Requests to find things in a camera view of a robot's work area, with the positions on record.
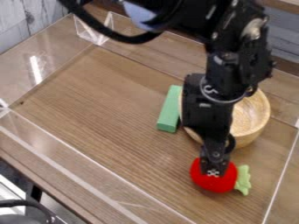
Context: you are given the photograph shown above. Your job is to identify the clear acrylic tray wall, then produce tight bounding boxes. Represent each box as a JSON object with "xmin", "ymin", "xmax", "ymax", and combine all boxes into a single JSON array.
[{"xmin": 0, "ymin": 100, "xmax": 195, "ymax": 224}]

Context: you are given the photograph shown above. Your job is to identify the clear acrylic corner bracket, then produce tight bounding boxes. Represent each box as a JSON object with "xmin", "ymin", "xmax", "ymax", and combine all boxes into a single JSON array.
[{"xmin": 73, "ymin": 11, "xmax": 115, "ymax": 46}]

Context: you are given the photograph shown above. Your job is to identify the red plush strawberry toy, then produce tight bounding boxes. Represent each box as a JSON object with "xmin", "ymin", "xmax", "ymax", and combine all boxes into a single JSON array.
[{"xmin": 190, "ymin": 157, "xmax": 252, "ymax": 196}]

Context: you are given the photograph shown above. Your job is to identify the green rectangular block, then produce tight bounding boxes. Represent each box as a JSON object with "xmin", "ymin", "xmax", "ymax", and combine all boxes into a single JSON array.
[{"xmin": 156, "ymin": 85, "xmax": 183, "ymax": 133}]

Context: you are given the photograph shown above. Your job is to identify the wooden bowl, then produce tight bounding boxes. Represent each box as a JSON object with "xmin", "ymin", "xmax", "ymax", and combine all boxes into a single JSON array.
[{"xmin": 178, "ymin": 87, "xmax": 272, "ymax": 150}]

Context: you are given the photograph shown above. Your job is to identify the black cable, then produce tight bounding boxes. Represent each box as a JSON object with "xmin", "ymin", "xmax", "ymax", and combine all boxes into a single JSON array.
[{"xmin": 0, "ymin": 199, "xmax": 56, "ymax": 224}]

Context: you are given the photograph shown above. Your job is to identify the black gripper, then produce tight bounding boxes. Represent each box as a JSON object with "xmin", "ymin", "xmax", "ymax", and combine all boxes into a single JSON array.
[{"xmin": 182, "ymin": 73, "xmax": 236, "ymax": 176}]

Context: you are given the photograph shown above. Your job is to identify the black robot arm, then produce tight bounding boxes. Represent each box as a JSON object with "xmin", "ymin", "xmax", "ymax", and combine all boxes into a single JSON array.
[{"xmin": 59, "ymin": 0, "xmax": 276, "ymax": 176}]

